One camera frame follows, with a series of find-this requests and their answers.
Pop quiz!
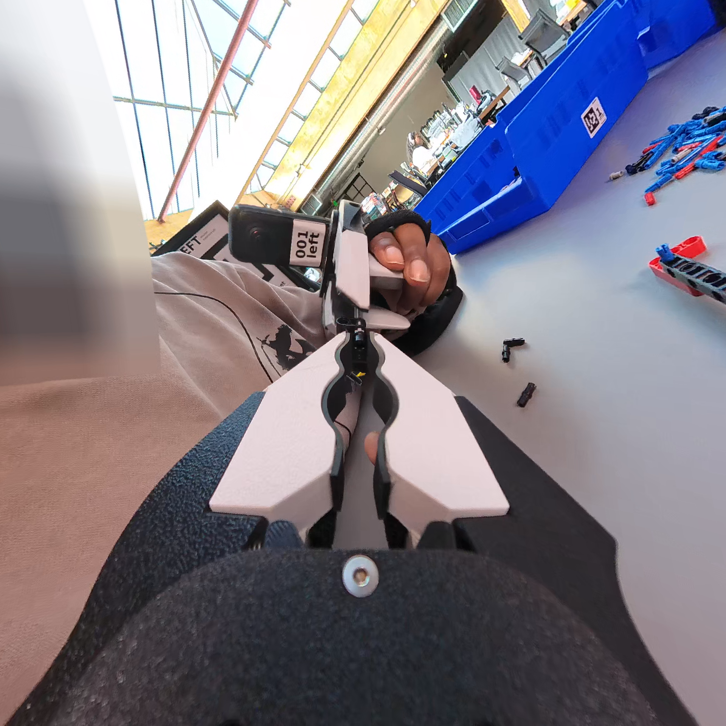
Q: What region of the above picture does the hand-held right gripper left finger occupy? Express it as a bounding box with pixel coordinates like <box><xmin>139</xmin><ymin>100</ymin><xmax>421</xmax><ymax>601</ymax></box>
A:
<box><xmin>209</xmin><ymin>332</ymin><xmax>349</xmax><ymax>542</ymax></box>

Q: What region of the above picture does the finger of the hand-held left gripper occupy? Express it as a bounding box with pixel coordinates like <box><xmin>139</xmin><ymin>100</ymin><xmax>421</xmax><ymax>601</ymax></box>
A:
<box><xmin>321</xmin><ymin>271</ymin><xmax>365</xmax><ymax>335</ymax></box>
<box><xmin>334</xmin><ymin>220</ymin><xmax>372</xmax><ymax>312</ymax></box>

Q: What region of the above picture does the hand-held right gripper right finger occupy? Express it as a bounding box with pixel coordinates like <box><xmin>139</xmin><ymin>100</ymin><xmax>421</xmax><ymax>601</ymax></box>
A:
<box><xmin>368</xmin><ymin>334</ymin><xmax>510</xmax><ymax>542</ymax></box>

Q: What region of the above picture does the black blue red lego beam assembly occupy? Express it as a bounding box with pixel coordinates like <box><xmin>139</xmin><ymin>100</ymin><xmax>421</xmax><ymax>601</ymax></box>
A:
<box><xmin>648</xmin><ymin>235</ymin><xmax>726</xmax><ymax>307</ymax></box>

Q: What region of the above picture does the person's left hand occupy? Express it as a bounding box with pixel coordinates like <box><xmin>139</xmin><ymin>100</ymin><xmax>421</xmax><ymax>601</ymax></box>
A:
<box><xmin>365</xmin><ymin>211</ymin><xmax>463</xmax><ymax>318</ymax></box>

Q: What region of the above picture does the person's beige sweatshirt torso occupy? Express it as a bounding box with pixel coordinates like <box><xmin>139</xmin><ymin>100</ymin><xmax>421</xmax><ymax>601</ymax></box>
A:
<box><xmin>0</xmin><ymin>252</ymin><xmax>341</xmax><ymax>704</ymax></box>

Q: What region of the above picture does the blue plastic bin white tag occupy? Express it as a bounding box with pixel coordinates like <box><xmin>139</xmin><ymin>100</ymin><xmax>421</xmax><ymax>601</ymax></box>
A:
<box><xmin>416</xmin><ymin>51</ymin><xmax>651</xmax><ymax>256</ymax></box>

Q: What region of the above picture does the group of black office chairs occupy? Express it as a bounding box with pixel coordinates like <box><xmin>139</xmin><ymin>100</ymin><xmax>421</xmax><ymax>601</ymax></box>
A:
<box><xmin>493</xmin><ymin>6</ymin><xmax>574</xmax><ymax>97</ymax></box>

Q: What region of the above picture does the pile of blue red pins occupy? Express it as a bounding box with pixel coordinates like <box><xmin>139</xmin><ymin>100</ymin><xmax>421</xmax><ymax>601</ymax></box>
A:
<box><xmin>610</xmin><ymin>105</ymin><xmax>726</xmax><ymax>206</ymax></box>

